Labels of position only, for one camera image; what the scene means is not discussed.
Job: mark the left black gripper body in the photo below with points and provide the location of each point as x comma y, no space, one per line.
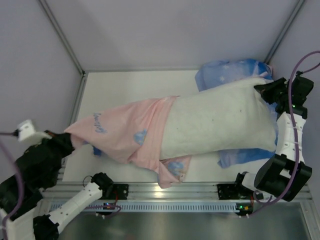
59,141

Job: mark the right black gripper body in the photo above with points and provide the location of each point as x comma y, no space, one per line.
271,89

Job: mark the white pillow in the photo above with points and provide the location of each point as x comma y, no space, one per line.
231,116

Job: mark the pink pillowcase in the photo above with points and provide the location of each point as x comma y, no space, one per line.
133,134

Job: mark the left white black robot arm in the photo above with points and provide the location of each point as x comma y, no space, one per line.
20,194

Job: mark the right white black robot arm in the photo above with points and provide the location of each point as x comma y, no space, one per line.
285,173

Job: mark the blue Elsa pillow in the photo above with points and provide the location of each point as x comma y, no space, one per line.
217,73

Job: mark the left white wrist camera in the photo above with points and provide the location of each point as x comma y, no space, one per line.
28,134

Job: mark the slotted grey cable duct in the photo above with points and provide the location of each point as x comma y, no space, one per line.
174,207

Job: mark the left aluminium frame post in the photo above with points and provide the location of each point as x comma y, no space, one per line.
61,35

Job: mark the aluminium frame post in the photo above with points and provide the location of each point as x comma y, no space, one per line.
61,35
285,28

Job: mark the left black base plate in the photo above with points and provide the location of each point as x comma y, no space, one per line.
120,191

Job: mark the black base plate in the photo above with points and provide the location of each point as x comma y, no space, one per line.
227,191
120,191

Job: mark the right aluminium frame post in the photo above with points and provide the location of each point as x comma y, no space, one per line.
285,28

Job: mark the aluminium mounting rail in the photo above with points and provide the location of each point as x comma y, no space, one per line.
146,191

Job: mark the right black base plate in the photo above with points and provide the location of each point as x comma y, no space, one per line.
227,191

